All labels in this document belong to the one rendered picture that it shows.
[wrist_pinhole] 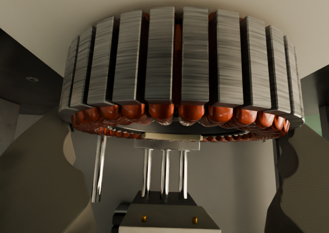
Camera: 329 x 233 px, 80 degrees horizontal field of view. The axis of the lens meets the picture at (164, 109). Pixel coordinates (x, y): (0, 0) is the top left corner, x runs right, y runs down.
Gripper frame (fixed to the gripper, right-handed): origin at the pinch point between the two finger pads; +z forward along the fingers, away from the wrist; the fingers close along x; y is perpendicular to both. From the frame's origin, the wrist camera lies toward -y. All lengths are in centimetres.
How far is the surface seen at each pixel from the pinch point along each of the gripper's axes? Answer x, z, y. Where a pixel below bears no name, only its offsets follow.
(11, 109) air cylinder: -20.5, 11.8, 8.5
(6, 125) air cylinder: -20.5, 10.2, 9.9
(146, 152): -2.4, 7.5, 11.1
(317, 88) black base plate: 12.3, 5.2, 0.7
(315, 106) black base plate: 16.7, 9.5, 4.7
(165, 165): -0.1, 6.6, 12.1
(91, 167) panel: -12.3, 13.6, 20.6
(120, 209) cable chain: -6.1, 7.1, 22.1
